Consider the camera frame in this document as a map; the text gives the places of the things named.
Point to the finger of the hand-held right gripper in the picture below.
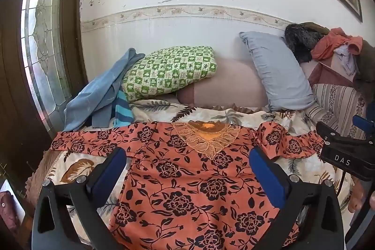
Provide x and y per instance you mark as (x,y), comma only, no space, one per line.
(328,130)
(359,122)

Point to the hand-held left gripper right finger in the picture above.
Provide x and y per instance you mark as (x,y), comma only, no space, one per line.
(269,179)

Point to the striped pillow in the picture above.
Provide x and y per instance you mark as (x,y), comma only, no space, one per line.
(339,103)

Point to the blue grey garment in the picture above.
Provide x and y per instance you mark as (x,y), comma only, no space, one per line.
(96,97)

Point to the dark furry cloth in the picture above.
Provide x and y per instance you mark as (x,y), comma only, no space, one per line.
(301,39)

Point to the orange floral blouse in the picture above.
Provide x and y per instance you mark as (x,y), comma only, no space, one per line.
(187,185)

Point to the light blue pillow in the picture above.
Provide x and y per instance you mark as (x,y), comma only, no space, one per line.
(278,74)

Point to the brown wooden door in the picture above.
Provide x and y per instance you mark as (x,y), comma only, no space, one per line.
(11,62)

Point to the lavender cloth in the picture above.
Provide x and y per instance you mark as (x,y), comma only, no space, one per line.
(347,59)

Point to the white paper sheet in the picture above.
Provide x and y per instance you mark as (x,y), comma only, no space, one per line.
(17,200)

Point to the stained glass door panel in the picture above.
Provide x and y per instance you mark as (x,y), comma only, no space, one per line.
(44,33)

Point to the cream leaf print blanket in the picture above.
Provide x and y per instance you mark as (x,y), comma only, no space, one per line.
(152,109)

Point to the green checked pillow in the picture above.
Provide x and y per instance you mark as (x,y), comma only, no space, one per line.
(170,71)

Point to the teal striped cloth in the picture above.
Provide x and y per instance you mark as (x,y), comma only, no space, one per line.
(123,112)

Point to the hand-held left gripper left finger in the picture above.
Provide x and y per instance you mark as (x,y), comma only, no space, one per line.
(108,173)

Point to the person's right hand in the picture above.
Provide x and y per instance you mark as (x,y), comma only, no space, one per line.
(357,194)

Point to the brown cloth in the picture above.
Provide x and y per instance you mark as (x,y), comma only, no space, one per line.
(367,62)

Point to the pink maroon sheet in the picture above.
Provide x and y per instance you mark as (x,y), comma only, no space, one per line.
(325,74)

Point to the dark red object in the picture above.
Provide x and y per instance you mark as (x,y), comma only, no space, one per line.
(7,209)

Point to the pink bolster pillow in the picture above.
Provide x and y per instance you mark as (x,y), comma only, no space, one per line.
(228,83)

